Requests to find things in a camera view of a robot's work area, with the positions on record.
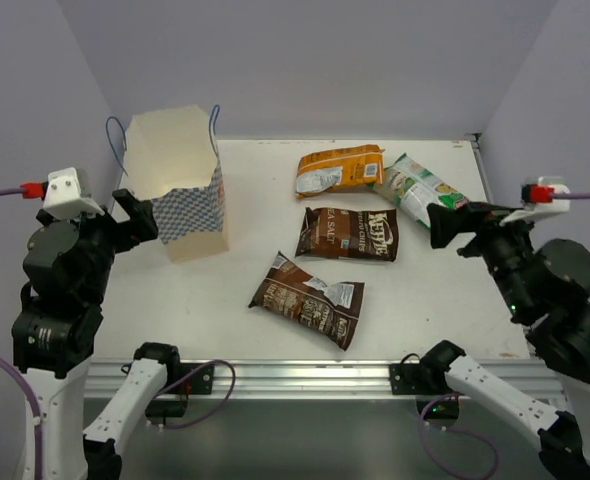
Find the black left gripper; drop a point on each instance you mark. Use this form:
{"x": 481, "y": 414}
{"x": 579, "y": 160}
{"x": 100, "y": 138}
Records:
{"x": 117, "y": 228}

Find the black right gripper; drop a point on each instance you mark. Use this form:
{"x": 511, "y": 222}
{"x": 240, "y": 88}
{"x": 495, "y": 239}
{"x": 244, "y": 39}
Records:
{"x": 446, "y": 223}

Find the green Chuba snack bag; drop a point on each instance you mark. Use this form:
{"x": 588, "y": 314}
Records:
{"x": 411, "y": 187}

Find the blue checkered paper bag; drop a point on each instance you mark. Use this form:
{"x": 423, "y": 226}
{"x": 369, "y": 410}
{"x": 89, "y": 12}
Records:
{"x": 172, "y": 159}

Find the orange chips bag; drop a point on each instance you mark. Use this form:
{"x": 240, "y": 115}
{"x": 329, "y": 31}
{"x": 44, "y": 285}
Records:
{"x": 339, "y": 169}

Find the brown chocolate snack bag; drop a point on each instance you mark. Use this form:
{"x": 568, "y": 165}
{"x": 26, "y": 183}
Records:
{"x": 335, "y": 233}

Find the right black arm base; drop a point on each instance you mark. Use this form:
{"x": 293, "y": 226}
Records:
{"x": 406, "y": 378}

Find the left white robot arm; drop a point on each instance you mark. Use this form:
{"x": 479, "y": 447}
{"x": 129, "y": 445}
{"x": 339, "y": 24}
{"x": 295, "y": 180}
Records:
{"x": 53, "y": 342}

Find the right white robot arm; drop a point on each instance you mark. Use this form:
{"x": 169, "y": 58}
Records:
{"x": 560, "y": 435}

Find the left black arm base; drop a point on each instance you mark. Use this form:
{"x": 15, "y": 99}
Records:
{"x": 197, "y": 380}

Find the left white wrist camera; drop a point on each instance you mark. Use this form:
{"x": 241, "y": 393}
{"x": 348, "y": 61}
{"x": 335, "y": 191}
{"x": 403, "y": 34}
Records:
{"x": 68, "y": 195}

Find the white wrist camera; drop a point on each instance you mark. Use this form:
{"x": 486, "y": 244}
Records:
{"x": 68, "y": 195}
{"x": 539, "y": 201}

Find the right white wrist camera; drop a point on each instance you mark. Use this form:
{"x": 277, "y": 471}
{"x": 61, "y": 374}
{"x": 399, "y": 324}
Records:
{"x": 539, "y": 201}

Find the aluminium front rail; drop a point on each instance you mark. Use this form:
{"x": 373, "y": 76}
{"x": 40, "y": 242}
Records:
{"x": 366, "y": 380}

